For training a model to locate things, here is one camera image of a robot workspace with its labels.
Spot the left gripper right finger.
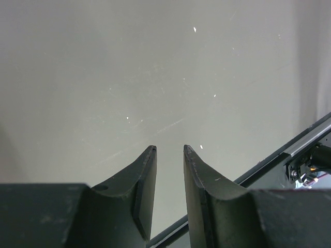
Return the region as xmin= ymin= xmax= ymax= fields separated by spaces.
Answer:
xmin=184 ymin=145 xmax=330 ymax=247

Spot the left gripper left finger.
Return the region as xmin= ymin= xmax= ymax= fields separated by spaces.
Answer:
xmin=1 ymin=145 xmax=157 ymax=247

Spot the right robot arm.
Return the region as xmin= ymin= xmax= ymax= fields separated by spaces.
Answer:
xmin=310 ymin=145 xmax=330 ymax=171

